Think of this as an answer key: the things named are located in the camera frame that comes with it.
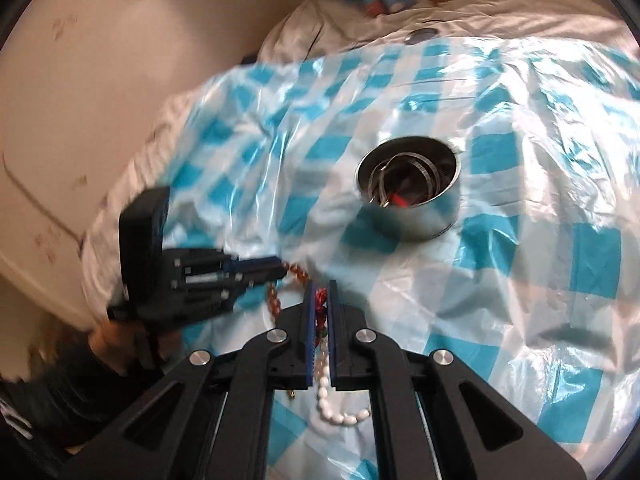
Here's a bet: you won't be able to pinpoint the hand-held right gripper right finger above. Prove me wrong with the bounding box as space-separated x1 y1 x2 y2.
327 280 586 480

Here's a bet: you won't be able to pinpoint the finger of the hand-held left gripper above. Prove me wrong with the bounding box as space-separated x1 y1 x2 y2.
222 256 288 277
220 273 290 311

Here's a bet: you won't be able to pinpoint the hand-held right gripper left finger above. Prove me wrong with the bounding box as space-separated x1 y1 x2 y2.
60 280 317 480

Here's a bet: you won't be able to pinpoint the amber bead bracelet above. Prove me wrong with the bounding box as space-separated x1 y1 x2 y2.
266 261 310 332

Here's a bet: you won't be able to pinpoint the red woven bracelet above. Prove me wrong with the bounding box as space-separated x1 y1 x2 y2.
314 287 331 342

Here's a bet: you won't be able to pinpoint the white oval bead bracelet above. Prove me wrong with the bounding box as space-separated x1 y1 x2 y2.
313 332 372 427

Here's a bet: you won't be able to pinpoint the round metal tin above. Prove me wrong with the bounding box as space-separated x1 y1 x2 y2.
355 136 463 241

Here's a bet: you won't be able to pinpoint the pile of bracelets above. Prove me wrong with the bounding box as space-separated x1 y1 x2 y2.
367 156 447 209

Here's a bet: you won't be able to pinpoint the person's left hand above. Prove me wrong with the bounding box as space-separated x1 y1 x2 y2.
89 320 144 376

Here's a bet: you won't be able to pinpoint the blue checked plastic sheet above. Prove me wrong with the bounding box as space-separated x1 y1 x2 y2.
160 35 640 480

